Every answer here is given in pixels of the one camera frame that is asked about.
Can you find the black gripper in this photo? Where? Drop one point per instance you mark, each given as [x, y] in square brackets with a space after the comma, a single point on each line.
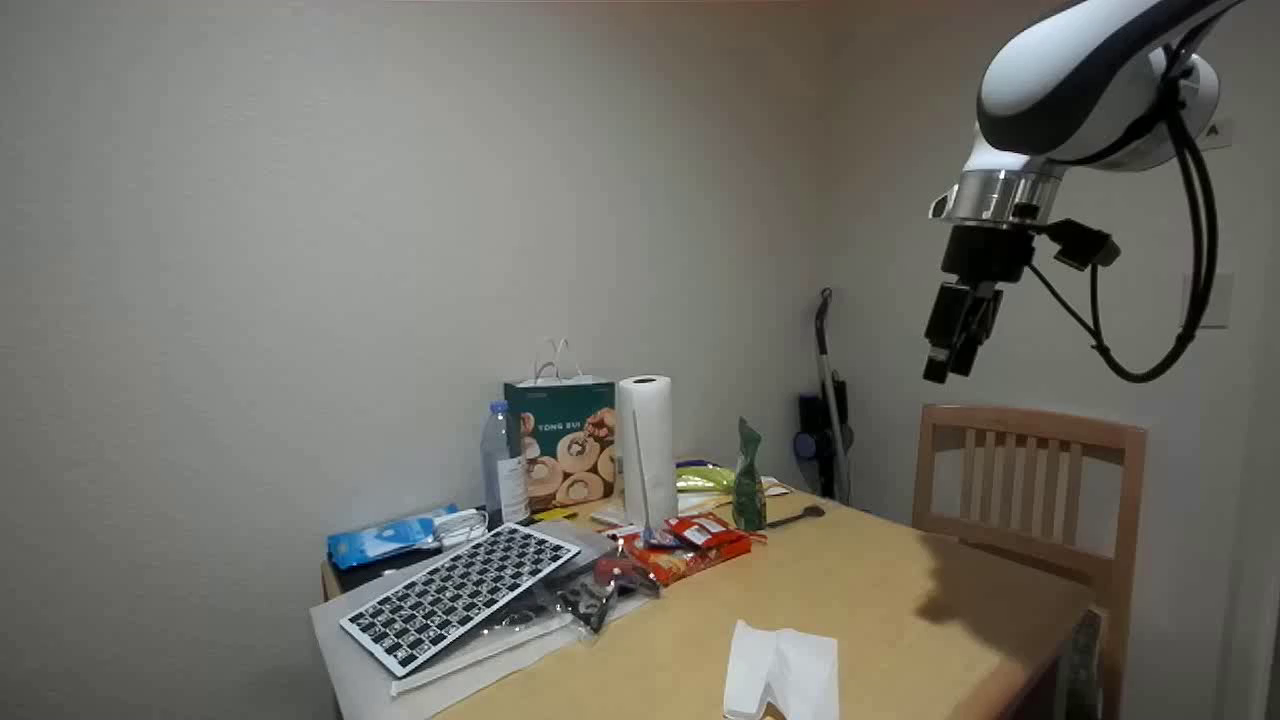
[983, 301]

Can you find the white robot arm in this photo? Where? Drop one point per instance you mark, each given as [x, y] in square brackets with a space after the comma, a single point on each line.
[1064, 66]

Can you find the white paper towel roll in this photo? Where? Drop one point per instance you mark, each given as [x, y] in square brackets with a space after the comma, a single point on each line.
[650, 452]

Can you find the wooden chair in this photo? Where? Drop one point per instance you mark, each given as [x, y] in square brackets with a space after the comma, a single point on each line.
[1027, 466]

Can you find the black upright vacuum cleaner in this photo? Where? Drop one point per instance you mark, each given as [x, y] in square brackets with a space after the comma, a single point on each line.
[830, 412]

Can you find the dark green snack bag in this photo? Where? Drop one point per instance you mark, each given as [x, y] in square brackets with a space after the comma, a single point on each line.
[748, 486]

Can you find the yellow green packet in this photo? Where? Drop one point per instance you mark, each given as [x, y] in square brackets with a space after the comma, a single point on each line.
[705, 478]

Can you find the red snack packets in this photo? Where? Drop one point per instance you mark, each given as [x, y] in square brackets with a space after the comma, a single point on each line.
[692, 547]

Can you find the small black red item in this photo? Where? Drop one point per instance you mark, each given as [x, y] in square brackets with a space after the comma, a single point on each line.
[596, 595]

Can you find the clear plastic water bottle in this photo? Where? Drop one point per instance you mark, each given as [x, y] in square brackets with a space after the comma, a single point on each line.
[498, 472]

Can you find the white paper sheets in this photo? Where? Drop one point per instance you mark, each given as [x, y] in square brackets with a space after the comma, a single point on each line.
[494, 651]

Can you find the black and white keyboard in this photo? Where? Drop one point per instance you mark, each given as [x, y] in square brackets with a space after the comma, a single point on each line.
[460, 598]

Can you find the blue plastic packet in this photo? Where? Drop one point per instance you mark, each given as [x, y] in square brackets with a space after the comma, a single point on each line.
[385, 543]

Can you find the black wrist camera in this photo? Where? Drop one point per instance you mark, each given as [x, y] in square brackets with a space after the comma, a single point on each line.
[1080, 247]

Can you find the white wall switch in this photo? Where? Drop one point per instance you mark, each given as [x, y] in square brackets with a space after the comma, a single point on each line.
[1220, 304]

